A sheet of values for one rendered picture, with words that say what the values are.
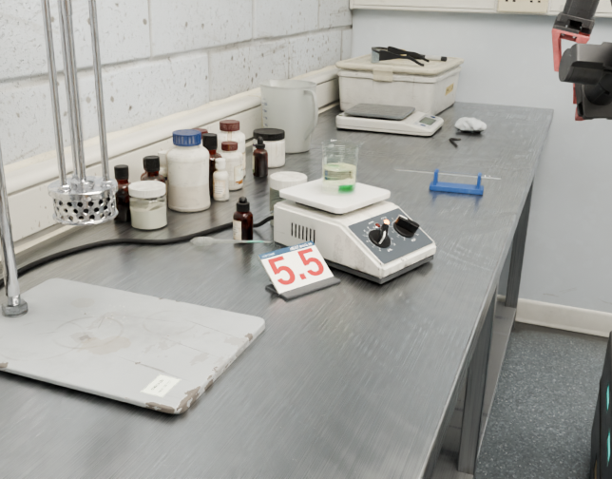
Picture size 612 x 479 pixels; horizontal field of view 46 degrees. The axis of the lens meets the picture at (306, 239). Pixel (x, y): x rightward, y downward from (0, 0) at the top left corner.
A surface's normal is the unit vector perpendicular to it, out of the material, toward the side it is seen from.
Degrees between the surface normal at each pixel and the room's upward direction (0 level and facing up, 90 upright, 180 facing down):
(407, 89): 94
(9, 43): 90
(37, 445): 0
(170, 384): 0
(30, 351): 1
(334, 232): 90
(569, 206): 90
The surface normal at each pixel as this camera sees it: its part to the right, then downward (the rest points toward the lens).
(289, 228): -0.68, 0.24
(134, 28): 0.93, 0.14
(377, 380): 0.02, -0.94
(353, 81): -0.41, 0.36
